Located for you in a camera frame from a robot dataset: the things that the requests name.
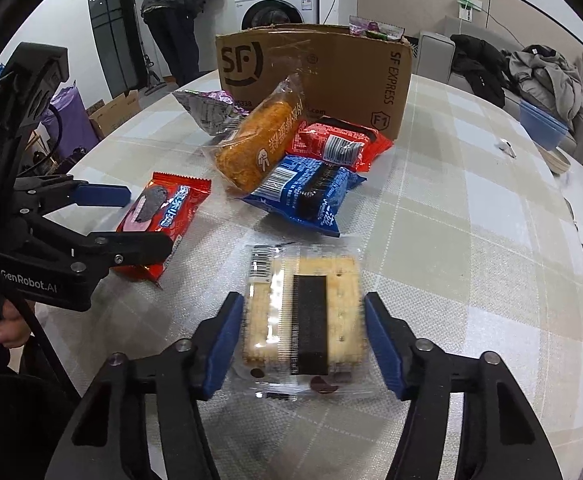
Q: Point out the purple snack packet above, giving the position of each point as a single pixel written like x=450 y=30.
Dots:
x=371 y=26
x=206 y=110

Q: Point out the printed cardboard box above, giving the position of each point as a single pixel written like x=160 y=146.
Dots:
x=119 y=112

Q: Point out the red barcode snack packet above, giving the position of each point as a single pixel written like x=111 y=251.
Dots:
x=316 y=140

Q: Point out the person's left hand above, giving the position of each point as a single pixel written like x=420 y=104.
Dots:
x=9 y=327

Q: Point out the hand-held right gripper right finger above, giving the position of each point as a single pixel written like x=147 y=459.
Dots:
x=384 y=350

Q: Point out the clear cracker packet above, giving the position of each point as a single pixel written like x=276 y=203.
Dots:
x=271 y=320

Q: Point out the blue sandwich cookie packet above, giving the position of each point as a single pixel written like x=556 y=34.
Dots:
x=311 y=195

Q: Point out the black glass door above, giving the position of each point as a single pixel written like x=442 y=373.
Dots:
x=111 y=25

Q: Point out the orange floss bread packet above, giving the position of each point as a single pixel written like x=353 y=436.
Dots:
x=256 y=145

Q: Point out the white earbud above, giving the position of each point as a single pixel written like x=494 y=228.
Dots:
x=505 y=148

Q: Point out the floor mop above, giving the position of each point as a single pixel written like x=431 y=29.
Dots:
x=154 y=80

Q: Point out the person's left forearm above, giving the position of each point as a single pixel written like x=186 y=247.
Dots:
x=11 y=420

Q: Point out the red sandwich cookie packet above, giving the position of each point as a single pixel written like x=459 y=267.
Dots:
x=171 y=205

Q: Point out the grey sofa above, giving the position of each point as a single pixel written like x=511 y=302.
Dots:
x=434 y=55

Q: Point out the purple plastic bag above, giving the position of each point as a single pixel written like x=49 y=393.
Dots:
x=66 y=125

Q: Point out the grey jacket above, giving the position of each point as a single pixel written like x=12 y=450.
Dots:
x=546 y=80

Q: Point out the white washing machine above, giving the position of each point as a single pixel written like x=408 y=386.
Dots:
x=291 y=0

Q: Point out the brown cardboard box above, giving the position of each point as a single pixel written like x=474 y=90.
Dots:
x=331 y=75

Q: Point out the black jacket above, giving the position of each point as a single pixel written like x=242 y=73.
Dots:
x=476 y=70

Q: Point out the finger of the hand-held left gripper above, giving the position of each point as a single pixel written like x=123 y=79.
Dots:
x=136 y=247
x=101 y=195

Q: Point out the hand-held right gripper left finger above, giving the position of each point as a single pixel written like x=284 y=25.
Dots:
x=221 y=350

